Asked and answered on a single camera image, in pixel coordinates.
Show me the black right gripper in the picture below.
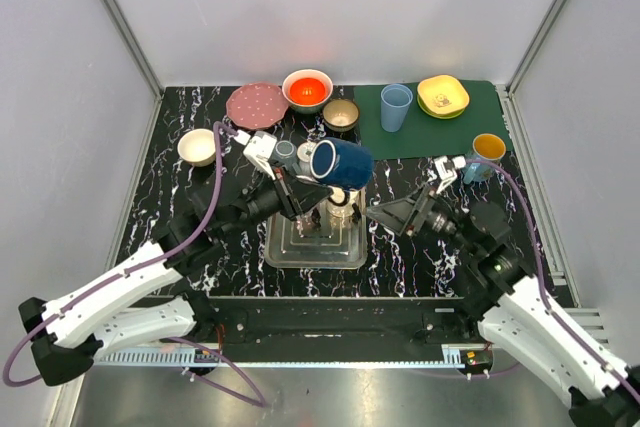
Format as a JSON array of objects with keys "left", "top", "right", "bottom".
[{"left": 363, "top": 182, "right": 481, "bottom": 257}]

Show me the cream mug black handle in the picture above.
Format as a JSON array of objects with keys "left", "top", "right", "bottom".
[{"left": 326, "top": 187, "right": 362, "bottom": 228}]

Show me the dark blue mug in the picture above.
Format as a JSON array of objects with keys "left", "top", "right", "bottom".
[{"left": 310, "top": 138, "right": 374, "bottom": 191}]

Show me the blue butterfly mug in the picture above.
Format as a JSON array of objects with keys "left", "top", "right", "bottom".
[{"left": 462, "top": 133, "right": 507, "bottom": 185}]

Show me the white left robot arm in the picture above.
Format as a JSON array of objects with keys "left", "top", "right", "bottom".
[{"left": 19, "top": 131, "right": 331, "bottom": 386}]

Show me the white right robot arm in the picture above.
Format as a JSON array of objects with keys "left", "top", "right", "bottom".
[{"left": 367, "top": 156, "right": 639, "bottom": 426}]

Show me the slate blue faceted mug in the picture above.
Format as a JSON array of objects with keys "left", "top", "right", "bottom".
[{"left": 270, "top": 140, "right": 301, "bottom": 175}]

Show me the light grey-blue mug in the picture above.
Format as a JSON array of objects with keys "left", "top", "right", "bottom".
[{"left": 297, "top": 141, "right": 316, "bottom": 178}]

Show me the metal tray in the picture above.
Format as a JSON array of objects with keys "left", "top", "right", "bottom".
[{"left": 264, "top": 189, "right": 368, "bottom": 270}]

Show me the green mat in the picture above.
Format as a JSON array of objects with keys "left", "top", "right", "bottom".
[{"left": 354, "top": 80, "right": 513, "bottom": 160}]

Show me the brown patterned bowl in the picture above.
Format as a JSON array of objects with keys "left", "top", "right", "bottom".
[{"left": 322, "top": 99, "right": 360, "bottom": 133}]

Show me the pink dotted plate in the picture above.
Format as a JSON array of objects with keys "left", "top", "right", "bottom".
[{"left": 226, "top": 82, "right": 289, "bottom": 131}]

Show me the green square dish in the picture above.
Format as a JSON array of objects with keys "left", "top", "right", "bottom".
[{"left": 417, "top": 98, "right": 466, "bottom": 120}]

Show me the cream tan bowl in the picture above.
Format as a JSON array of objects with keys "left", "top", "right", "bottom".
[{"left": 177, "top": 128, "right": 216, "bottom": 167}]

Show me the bowl with orange inside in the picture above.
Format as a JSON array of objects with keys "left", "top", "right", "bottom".
[{"left": 282, "top": 69, "right": 334, "bottom": 114}]

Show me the blue plastic cup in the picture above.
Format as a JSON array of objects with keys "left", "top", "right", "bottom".
[{"left": 380, "top": 84, "right": 413, "bottom": 133}]

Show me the yellow square dish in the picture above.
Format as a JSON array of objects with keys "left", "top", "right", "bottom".
[{"left": 417, "top": 75, "right": 470, "bottom": 114}]

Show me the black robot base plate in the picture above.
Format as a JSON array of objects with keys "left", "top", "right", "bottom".
[{"left": 186, "top": 297, "right": 490, "bottom": 365}]

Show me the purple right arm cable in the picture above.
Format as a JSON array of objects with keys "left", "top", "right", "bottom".
[{"left": 464, "top": 159, "right": 640, "bottom": 408}]

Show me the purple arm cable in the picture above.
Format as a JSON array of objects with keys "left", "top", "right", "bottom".
[
  {"left": 464, "top": 159, "right": 640, "bottom": 408},
  {"left": 2, "top": 121, "right": 269, "bottom": 408}
]

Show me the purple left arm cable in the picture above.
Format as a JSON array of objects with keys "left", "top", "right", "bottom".
[{"left": 2, "top": 121, "right": 269, "bottom": 408}]

